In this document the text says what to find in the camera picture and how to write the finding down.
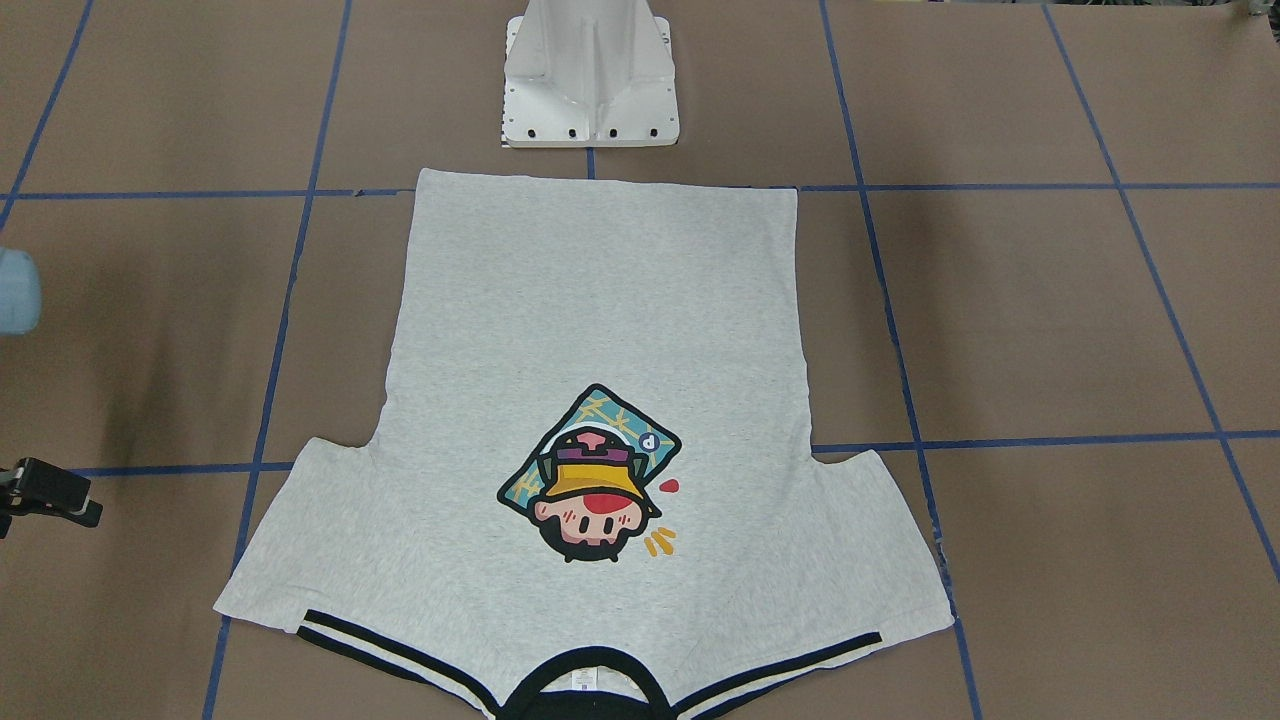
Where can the grey cartoon print t-shirt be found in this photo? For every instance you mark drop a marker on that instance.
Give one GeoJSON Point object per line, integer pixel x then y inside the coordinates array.
{"type": "Point", "coordinates": [591, 493]}

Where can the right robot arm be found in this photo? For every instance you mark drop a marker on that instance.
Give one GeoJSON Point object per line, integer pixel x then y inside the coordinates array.
{"type": "Point", "coordinates": [21, 293]}

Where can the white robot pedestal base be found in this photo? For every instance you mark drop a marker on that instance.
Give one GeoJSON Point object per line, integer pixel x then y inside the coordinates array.
{"type": "Point", "coordinates": [589, 75]}

